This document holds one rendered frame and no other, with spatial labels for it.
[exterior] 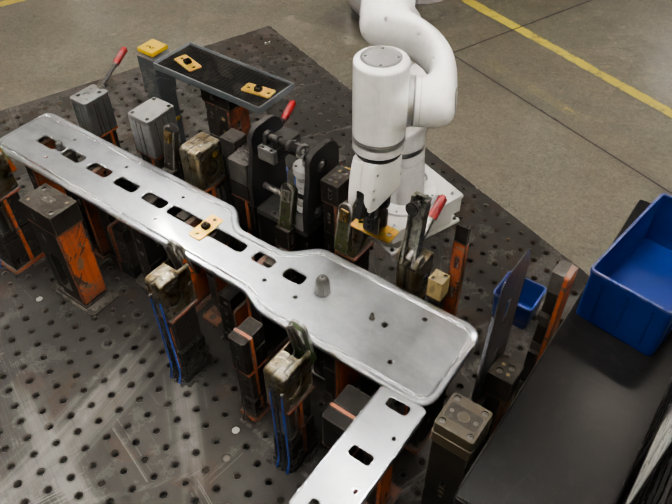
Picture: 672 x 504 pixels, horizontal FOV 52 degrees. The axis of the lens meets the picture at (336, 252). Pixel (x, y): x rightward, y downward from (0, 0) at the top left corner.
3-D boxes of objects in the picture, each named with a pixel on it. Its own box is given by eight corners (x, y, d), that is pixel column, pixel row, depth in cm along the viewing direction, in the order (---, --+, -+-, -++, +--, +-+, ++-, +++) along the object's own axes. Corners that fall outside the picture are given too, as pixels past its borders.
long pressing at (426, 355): (-18, 150, 183) (-20, 145, 182) (51, 111, 196) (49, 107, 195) (427, 414, 126) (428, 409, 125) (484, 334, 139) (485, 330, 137)
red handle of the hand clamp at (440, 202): (398, 255, 144) (434, 190, 145) (401, 257, 146) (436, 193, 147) (415, 263, 142) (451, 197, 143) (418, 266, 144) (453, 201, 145)
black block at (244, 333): (230, 416, 159) (213, 339, 138) (260, 384, 165) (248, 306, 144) (257, 434, 156) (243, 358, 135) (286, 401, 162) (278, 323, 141)
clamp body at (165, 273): (161, 373, 167) (129, 277, 143) (196, 341, 174) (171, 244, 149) (188, 392, 163) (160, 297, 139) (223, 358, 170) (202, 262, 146)
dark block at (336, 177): (323, 301, 183) (319, 179, 153) (338, 285, 187) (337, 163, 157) (338, 309, 181) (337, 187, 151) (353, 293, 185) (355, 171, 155)
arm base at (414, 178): (412, 163, 207) (413, 114, 193) (449, 200, 196) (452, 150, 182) (358, 187, 202) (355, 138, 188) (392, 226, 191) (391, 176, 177)
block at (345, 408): (314, 484, 147) (310, 414, 127) (345, 445, 153) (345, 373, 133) (351, 509, 143) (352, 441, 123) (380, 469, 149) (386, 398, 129)
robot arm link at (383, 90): (411, 118, 110) (354, 115, 111) (417, 42, 101) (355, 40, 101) (410, 149, 104) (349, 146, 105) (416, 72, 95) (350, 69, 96)
